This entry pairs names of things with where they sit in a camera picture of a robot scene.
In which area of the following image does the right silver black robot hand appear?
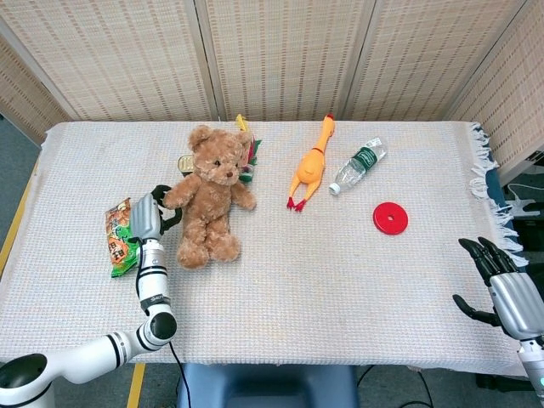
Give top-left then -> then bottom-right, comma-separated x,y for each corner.
452,236 -> 544,341

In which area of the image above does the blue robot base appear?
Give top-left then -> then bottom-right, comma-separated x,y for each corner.
176,364 -> 360,408

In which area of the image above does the clear plastic water bottle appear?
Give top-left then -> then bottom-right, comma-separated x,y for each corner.
328,136 -> 388,196

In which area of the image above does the yellow rubber chicken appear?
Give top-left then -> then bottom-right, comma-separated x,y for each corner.
286,113 -> 336,213

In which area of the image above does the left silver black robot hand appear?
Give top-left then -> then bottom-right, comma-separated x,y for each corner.
128,184 -> 184,243

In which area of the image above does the red plastic disc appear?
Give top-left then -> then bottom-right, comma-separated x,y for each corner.
372,201 -> 410,235

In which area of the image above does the beige woven screen panel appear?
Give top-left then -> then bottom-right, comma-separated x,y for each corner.
445,0 -> 544,184
0,0 -> 218,122
195,0 -> 377,122
0,33 -> 71,144
343,0 -> 535,122

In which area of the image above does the colourful feathered toy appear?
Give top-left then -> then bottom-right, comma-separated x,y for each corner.
235,113 -> 264,184

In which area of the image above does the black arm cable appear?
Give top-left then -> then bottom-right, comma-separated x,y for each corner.
127,236 -> 190,408

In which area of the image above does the brown teddy bear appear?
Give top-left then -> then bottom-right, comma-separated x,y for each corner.
163,125 -> 258,269

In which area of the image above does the green orange snack bag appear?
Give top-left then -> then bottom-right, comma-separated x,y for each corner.
105,197 -> 144,280

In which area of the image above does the white woven tablecloth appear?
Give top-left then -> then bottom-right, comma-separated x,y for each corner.
0,121 -> 530,379

